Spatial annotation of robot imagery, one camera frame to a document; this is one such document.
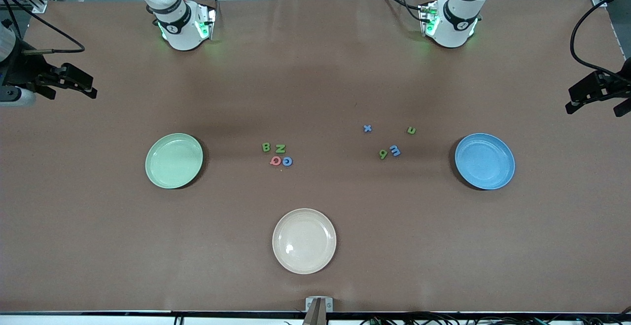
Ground brown table mat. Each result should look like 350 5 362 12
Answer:
0 0 631 314

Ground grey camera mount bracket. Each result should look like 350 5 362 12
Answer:
303 296 334 325

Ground beige plate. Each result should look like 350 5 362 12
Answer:
272 208 337 275

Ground blue plate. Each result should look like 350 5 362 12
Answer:
455 133 516 190

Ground green plate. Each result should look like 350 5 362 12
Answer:
145 133 204 189

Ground white table rail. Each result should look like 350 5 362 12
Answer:
0 314 306 325

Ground tangled black cables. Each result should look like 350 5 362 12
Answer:
360 310 631 325

